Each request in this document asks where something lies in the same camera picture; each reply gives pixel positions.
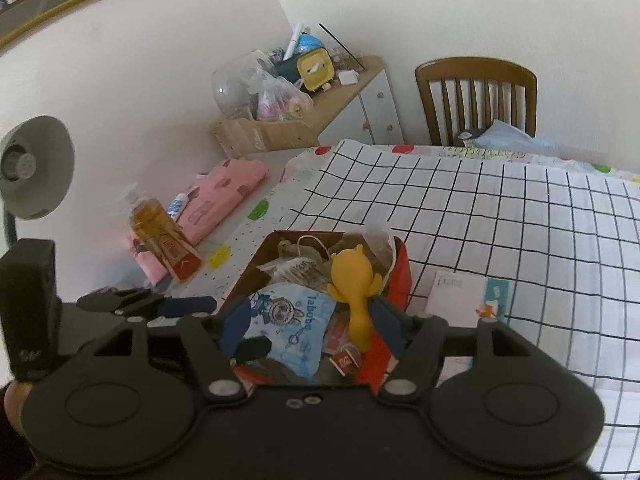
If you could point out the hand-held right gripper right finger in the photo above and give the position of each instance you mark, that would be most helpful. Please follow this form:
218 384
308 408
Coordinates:
389 327

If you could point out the pink printed cloth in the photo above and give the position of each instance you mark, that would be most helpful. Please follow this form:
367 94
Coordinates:
150 265
225 195

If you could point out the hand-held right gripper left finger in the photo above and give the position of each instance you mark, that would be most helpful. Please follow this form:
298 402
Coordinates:
234 325

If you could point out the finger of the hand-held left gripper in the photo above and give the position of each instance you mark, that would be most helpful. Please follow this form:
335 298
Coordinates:
190 305

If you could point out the white and teal card pack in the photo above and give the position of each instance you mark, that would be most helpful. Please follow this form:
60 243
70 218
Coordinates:
460 300

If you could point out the red cardboard box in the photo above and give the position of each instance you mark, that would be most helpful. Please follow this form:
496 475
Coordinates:
400 280

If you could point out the yellow alarm clock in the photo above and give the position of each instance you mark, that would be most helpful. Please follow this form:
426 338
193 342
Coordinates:
312 67

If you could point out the checkered tablecloth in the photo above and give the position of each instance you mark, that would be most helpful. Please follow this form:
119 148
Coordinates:
500 220

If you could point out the orange liquid bottle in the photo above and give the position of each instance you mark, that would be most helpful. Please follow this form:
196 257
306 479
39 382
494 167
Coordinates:
160 235

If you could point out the pale blue plastic bag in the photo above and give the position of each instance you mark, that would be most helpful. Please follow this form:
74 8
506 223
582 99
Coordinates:
510 137

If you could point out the wooden chair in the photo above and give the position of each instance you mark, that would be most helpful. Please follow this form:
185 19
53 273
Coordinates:
475 67

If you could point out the clear round plastic bag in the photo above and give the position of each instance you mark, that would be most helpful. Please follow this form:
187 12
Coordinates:
235 85

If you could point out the blue printed face mask pack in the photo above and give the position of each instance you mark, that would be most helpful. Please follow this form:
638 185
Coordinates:
290 320

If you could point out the plastic bag of pink items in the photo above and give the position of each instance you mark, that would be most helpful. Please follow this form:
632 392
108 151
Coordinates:
280 102

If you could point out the small red snack packet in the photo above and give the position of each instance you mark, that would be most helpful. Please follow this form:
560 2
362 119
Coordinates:
344 361

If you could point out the blue and white tube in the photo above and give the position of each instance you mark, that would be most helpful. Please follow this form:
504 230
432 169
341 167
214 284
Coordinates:
179 207

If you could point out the thin black stick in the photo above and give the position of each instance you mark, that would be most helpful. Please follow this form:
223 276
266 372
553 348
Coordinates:
342 46

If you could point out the wooden top drawer cabinet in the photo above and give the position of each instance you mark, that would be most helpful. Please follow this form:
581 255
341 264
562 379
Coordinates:
370 105

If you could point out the grey desk lamp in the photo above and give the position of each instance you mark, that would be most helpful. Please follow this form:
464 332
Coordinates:
45 170

